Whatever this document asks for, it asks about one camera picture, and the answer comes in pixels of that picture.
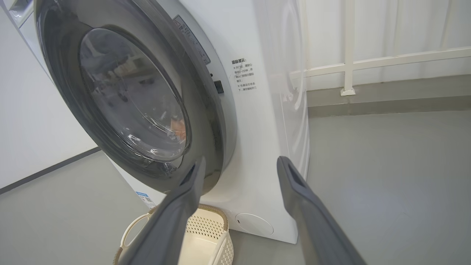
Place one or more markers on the white metal railing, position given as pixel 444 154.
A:
pixel 347 55

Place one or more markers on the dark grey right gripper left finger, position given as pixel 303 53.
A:
pixel 169 224

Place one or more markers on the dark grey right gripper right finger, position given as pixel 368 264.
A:
pixel 312 221

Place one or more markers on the cream perforated laundry basket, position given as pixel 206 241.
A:
pixel 209 243

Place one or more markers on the blue white energy label sticker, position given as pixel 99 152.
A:
pixel 146 199

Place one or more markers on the round white filter cover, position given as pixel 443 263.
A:
pixel 254 224

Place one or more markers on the white detergent drawer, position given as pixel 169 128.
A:
pixel 20 9

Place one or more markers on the grey washing machine door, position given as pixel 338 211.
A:
pixel 66 66

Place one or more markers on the white front-load washing machine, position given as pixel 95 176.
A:
pixel 257 147

